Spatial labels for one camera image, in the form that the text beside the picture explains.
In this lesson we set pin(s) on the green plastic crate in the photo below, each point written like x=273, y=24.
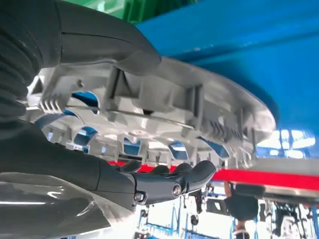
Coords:
x=139, y=10

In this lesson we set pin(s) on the person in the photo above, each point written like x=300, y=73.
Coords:
x=241, y=207

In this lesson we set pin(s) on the clear plastic film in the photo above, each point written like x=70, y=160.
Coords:
x=50, y=211

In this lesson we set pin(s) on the red barrier rail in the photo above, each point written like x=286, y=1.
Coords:
x=261, y=178

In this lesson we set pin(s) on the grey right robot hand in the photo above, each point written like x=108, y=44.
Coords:
x=75, y=171

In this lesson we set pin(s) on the blue metal shelf rack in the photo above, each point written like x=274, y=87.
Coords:
x=236, y=49

